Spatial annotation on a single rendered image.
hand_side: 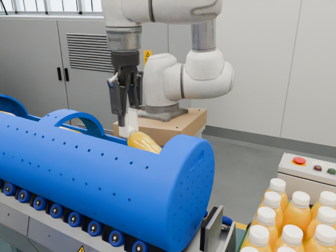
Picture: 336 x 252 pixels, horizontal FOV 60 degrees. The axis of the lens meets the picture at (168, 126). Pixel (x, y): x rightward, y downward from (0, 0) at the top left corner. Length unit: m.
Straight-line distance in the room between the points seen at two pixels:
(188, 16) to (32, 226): 0.79
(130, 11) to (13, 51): 2.72
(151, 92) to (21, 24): 2.14
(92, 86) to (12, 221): 1.79
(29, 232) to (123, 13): 0.74
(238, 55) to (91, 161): 2.83
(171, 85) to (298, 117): 2.40
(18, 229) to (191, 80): 0.83
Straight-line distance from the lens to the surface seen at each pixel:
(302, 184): 0.92
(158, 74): 1.24
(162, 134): 1.17
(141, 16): 0.73
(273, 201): 0.77
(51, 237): 1.01
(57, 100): 3.09
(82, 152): 0.75
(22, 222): 1.10
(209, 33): 1.21
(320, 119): 3.48
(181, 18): 0.71
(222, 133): 3.67
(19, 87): 3.46
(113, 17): 0.73
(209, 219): 0.75
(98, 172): 0.71
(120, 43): 0.74
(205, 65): 1.20
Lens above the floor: 1.52
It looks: 22 degrees down
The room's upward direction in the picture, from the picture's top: straight up
